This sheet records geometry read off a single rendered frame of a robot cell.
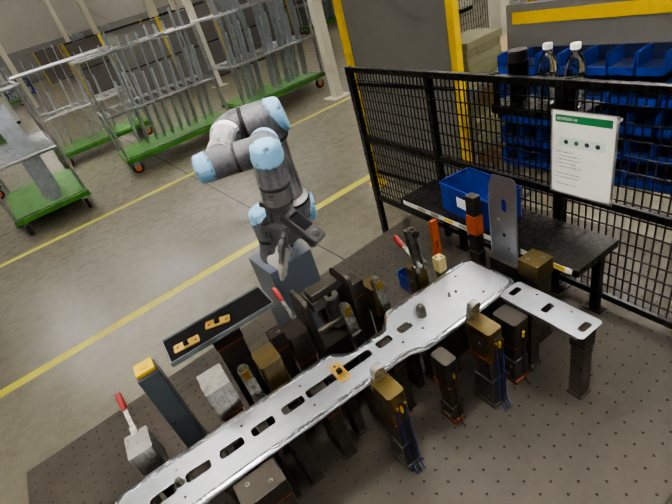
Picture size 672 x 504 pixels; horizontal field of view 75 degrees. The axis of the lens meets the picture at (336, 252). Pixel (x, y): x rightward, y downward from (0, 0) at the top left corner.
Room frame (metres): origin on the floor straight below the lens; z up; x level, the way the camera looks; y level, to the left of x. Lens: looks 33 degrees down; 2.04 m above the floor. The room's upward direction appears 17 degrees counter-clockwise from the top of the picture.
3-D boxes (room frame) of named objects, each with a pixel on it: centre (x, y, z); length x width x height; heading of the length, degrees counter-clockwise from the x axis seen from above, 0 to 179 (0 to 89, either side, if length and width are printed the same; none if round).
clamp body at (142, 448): (0.89, 0.71, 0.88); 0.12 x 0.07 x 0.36; 23
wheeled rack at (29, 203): (6.85, 3.97, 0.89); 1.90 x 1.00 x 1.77; 29
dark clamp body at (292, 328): (1.14, 0.22, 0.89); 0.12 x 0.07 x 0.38; 23
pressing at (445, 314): (0.94, 0.12, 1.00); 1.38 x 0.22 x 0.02; 113
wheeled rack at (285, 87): (9.17, 0.22, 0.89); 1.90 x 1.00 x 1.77; 120
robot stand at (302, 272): (1.59, 0.23, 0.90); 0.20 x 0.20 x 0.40; 28
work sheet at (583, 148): (1.26, -0.88, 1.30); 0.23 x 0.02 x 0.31; 23
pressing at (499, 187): (1.23, -0.58, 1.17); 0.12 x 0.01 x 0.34; 23
